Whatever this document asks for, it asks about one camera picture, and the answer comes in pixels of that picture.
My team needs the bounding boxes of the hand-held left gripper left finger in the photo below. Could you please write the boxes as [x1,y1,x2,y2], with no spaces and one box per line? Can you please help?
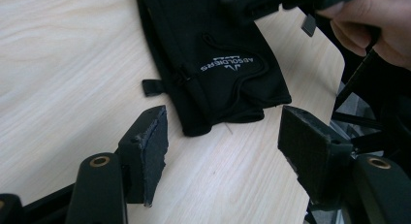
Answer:
[116,104,170,208]

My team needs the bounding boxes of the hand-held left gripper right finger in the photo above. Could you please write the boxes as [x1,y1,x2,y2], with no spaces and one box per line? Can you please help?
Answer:
[277,105,354,210]

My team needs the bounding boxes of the black glove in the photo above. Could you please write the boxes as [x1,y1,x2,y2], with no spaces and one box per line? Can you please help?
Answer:
[135,0,214,138]
[142,0,293,124]

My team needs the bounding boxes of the small black tab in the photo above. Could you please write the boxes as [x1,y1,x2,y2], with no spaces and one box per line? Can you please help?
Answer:
[300,13,318,38]

